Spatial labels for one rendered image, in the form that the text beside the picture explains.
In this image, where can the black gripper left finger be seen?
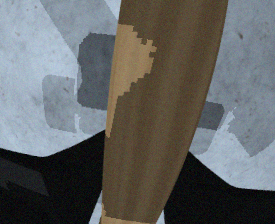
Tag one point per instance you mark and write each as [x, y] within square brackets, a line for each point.
[67, 184]

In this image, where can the brown wooden rail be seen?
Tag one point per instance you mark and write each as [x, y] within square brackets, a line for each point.
[162, 65]

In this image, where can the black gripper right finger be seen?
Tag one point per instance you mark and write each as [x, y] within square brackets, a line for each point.
[201, 197]

